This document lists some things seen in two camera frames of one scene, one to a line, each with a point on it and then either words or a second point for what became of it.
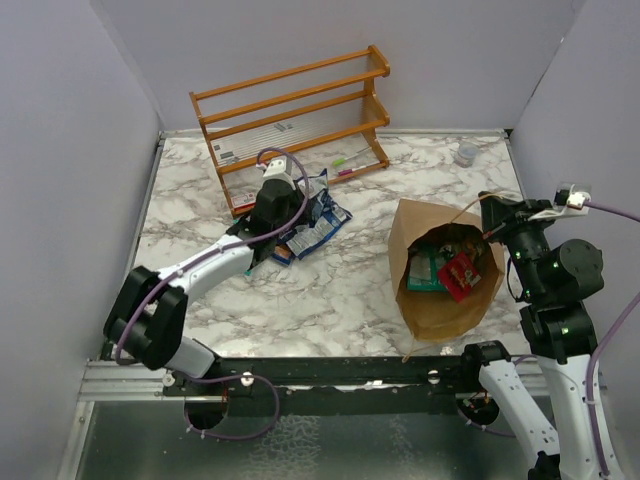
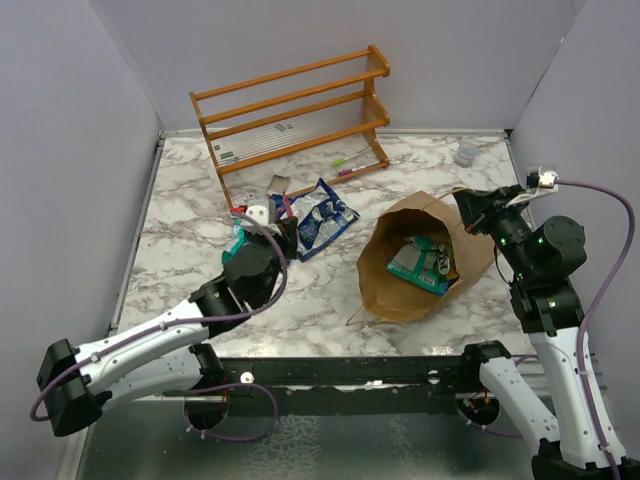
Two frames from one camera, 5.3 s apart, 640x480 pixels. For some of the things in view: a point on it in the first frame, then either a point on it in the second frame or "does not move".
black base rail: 329,386 does not move
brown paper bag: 446,271 -> 385,297
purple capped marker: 350,170 does not move
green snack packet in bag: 422,271 does not move
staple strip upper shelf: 281,127 does not move
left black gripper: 297,197 -> 290,237
